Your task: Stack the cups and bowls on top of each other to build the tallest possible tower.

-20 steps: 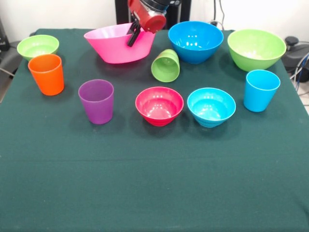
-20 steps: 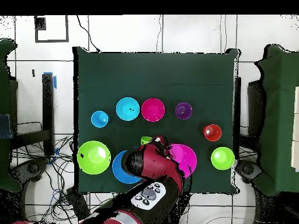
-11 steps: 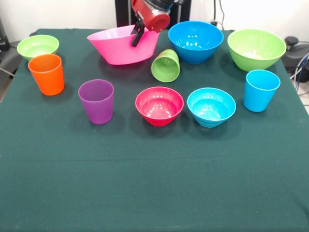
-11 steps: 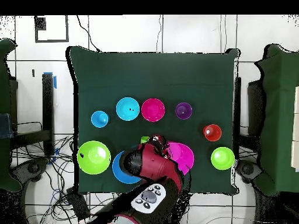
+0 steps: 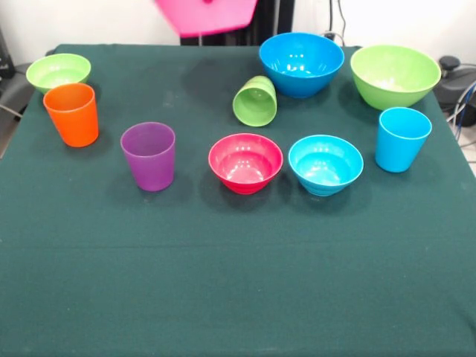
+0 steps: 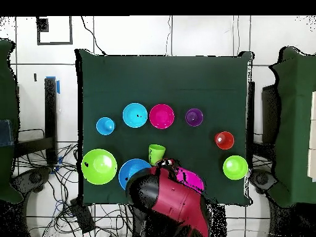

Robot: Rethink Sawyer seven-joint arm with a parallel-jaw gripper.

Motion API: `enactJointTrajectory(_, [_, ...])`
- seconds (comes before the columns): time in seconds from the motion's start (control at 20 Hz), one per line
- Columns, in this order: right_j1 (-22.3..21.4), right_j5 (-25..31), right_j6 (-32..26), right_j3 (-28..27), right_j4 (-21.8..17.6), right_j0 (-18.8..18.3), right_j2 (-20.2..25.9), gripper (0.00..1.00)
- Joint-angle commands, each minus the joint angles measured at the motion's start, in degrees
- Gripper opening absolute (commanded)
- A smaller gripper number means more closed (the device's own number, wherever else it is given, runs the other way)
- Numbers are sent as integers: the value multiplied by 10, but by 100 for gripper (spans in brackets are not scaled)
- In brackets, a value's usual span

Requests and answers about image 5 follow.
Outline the small magenta bowl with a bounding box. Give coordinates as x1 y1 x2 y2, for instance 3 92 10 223
208 132 284 196

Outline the green cup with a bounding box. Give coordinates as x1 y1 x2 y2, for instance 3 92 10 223
232 75 279 128

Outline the small cyan bowl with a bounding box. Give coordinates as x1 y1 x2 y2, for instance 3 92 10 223
288 134 364 197

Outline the purple cup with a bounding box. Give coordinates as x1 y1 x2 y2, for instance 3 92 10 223
120 122 176 193

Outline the large blue bowl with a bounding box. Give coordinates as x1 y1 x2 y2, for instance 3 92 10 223
259 32 345 99

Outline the large pink bowl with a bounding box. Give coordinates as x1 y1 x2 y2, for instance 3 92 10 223
154 0 260 38

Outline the small green bowl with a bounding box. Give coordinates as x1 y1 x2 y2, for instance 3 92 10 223
25 53 92 95

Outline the dark green tablecloth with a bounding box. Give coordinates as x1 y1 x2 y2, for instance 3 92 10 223
0 43 476 357

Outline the blue cup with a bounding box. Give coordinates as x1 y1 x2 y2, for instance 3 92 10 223
374 106 433 173

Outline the orange red cup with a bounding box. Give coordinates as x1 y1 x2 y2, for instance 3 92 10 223
42 82 100 148

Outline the large green bowl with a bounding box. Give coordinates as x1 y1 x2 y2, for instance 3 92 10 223
350 44 443 112

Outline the black device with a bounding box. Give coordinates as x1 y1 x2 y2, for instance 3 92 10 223
0 28 16 79

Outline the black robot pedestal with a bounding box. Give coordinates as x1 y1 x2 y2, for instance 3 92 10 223
177 0 297 46

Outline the tangle of cables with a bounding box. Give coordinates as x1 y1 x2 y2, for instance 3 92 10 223
446 80 476 164

